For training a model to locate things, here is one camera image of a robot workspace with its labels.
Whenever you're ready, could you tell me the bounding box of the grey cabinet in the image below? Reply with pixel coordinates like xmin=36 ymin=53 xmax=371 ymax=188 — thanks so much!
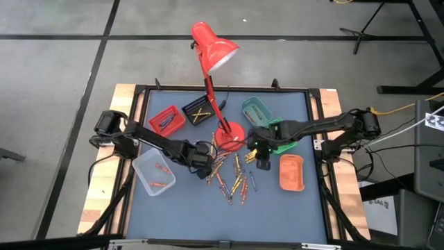
xmin=413 ymin=99 xmax=444 ymax=203

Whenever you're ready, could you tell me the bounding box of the red plastic basket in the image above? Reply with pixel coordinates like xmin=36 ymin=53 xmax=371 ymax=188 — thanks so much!
xmin=148 ymin=105 xmax=187 ymax=138

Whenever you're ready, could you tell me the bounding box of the teal plastic bin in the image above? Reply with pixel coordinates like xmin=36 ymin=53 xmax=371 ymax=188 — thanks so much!
xmin=240 ymin=96 xmax=273 ymax=128

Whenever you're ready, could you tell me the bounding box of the black tripod stand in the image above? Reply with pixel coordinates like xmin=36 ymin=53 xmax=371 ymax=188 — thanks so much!
xmin=339 ymin=0 xmax=386 ymax=56

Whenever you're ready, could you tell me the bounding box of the green plastic basket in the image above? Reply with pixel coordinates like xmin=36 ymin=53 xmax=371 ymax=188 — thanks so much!
xmin=260 ymin=117 xmax=299 ymax=156

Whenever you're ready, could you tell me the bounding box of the yellow extension cord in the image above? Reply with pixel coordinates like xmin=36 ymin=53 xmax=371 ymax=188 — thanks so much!
xmin=366 ymin=92 xmax=444 ymax=118

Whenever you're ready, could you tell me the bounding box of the grey storage box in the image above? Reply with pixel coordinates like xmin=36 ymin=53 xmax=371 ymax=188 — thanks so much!
xmin=397 ymin=189 xmax=438 ymax=248

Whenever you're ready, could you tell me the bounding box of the white printed marker sheet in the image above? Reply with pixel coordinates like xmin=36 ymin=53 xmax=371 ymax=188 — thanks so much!
xmin=425 ymin=112 xmax=444 ymax=132

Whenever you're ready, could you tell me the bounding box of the clear plastic bin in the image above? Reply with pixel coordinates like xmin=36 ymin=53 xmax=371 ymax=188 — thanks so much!
xmin=131 ymin=147 xmax=177 ymax=197

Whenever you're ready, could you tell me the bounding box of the wooden table side board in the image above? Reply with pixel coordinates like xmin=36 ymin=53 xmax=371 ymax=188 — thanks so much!
xmin=76 ymin=83 xmax=137 ymax=235
xmin=318 ymin=87 xmax=371 ymax=241

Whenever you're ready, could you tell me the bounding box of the black plastic basket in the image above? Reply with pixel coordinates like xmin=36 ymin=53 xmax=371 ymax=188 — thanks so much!
xmin=181 ymin=95 xmax=216 ymax=126

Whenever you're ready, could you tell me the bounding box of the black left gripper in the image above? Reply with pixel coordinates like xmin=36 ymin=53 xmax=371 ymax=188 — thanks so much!
xmin=178 ymin=140 xmax=215 ymax=181

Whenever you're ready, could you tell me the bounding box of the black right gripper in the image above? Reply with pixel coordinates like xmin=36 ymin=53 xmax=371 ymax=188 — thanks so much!
xmin=248 ymin=135 xmax=275 ymax=171

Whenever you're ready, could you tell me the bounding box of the red desk lamp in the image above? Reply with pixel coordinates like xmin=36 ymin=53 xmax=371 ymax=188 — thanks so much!
xmin=190 ymin=21 xmax=247 ymax=153

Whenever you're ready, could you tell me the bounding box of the black floor frame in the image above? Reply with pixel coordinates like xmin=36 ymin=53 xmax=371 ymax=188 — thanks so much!
xmin=377 ymin=0 xmax=444 ymax=95

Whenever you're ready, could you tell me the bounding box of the white cardboard box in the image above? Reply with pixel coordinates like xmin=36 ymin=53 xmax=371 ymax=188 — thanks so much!
xmin=360 ymin=194 xmax=399 ymax=238

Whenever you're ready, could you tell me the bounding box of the orange plastic bin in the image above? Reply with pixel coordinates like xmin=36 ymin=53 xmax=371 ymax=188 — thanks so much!
xmin=279 ymin=153 xmax=306 ymax=192

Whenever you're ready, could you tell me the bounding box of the black lamp power cable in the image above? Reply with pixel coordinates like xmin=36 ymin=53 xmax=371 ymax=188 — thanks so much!
xmin=217 ymin=85 xmax=230 ymax=111

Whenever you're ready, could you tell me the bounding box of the black aluminium table frame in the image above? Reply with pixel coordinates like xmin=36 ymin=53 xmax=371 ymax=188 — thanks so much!
xmin=79 ymin=78 xmax=373 ymax=250

